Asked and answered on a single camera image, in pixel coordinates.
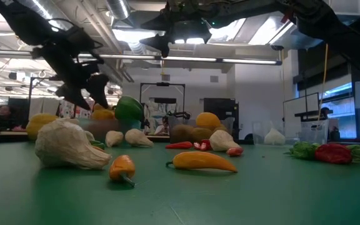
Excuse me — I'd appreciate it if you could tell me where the yellow-orange citrus fruit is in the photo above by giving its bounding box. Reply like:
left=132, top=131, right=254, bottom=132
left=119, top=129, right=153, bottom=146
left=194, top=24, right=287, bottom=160
left=195, top=112, right=223, bottom=132

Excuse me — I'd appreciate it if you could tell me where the orange citrus fruit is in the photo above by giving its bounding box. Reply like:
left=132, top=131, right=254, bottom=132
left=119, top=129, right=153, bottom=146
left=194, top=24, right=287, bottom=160
left=189, top=127, right=214, bottom=144
left=169, top=124, right=196, bottom=144

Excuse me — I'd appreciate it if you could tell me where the short orange pepper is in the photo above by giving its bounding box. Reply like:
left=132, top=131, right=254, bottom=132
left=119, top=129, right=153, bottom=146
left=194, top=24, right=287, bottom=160
left=109, top=154, right=136, bottom=188

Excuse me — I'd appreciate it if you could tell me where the black gantry frame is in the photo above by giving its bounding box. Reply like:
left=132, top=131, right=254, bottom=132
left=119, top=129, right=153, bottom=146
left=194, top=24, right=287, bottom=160
left=29, top=77, right=80, bottom=110
left=139, top=82, right=186, bottom=110

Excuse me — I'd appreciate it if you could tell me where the round metal air duct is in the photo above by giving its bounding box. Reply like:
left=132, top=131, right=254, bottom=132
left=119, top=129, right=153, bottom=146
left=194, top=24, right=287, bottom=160
left=104, top=0, right=131, bottom=20

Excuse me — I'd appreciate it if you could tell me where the window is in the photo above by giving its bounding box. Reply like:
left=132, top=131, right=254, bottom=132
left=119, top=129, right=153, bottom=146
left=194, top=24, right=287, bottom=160
left=322, top=81, right=359, bottom=139

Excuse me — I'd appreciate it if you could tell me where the large white garlic bulb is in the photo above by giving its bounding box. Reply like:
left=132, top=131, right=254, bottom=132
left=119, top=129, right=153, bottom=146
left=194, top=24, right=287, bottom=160
left=34, top=117, right=113, bottom=171

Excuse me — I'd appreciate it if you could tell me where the green bell pepper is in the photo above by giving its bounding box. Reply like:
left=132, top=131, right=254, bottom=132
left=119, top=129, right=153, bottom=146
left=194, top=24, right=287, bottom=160
left=114, top=96, right=145, bottom=122

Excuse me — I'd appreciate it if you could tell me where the yellow lemon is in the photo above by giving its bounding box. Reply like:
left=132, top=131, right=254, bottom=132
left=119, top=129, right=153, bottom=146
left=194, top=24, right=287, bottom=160
left=211, top=124, right=231, bottom=135

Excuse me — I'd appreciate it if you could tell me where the long ceiling light bar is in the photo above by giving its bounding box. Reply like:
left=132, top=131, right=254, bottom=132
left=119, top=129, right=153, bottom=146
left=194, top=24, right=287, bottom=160
left=0, top=49, right=283, bottom=66

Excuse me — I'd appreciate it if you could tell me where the green table mat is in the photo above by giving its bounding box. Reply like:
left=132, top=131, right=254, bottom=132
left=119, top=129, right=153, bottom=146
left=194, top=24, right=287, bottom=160
left=0, top=139, right=360, bottom=225

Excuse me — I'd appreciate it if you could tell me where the black frame stand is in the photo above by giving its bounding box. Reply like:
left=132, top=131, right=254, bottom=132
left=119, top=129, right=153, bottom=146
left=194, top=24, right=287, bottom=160
left=282, top=92, right=313, bottom=123

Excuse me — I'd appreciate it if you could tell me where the yellow hanging cable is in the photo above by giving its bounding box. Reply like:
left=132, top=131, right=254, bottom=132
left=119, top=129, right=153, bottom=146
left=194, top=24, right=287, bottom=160
left=316, top=43, right=331, bottom=123

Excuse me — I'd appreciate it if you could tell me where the clear plastic basket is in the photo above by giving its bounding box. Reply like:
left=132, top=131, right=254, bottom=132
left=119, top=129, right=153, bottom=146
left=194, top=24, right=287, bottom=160
left=251, top=119, right=330, bottom=147

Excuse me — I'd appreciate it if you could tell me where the person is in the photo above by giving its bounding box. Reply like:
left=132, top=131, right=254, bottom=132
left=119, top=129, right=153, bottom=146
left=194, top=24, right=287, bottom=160
left=152, top=116, right=171, bottom=136
left=0, top=104, right=24, bottom=132

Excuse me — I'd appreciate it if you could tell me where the teal translucent basket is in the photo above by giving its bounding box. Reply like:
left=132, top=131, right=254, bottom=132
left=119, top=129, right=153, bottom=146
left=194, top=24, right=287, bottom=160
left=77, top=117, right=144, bottom=143

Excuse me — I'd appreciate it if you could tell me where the grey translucent basket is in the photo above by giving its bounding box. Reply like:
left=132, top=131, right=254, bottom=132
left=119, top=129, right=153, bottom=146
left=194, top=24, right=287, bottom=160
left=168, top=116, right=235, bottom=146

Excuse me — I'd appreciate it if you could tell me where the small red pepper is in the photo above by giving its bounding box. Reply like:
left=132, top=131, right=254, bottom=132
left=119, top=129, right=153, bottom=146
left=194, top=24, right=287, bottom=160
left=314, top=143, right=354, bottom=165

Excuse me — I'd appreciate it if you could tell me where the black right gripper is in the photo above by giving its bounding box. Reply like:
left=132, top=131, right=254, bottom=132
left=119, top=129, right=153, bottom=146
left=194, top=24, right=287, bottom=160
left=138, top=0, right=218, bottom=59

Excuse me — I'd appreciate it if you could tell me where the long orange chili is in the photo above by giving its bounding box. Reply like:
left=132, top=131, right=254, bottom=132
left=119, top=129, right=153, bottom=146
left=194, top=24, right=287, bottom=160
left=166, top=151, right=239, bottom=174

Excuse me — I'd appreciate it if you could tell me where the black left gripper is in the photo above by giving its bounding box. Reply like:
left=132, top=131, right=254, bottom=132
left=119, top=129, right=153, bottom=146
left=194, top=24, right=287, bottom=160
left=31, top=24, right=111, bottom=111

